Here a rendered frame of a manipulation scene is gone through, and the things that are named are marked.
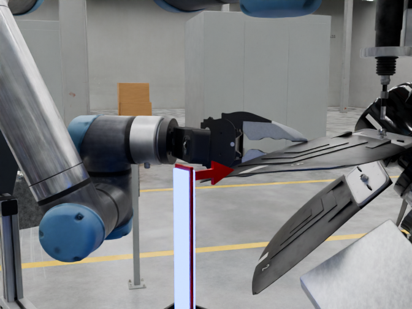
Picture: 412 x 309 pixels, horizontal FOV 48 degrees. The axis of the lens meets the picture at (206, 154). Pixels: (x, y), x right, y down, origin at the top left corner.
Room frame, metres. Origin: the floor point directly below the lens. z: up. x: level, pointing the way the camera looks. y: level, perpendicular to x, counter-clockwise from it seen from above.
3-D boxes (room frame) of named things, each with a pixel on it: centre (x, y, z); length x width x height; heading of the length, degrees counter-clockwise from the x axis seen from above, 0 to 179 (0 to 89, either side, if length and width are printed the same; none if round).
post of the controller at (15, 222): (0.82, 0.37, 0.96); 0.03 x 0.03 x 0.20; 40
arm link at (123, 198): (0.70, 0.16, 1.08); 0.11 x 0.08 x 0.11; 175
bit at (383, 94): (0.64, -0.25, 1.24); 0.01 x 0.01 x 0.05
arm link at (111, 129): (0.72, 0.16, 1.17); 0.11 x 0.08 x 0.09; 76
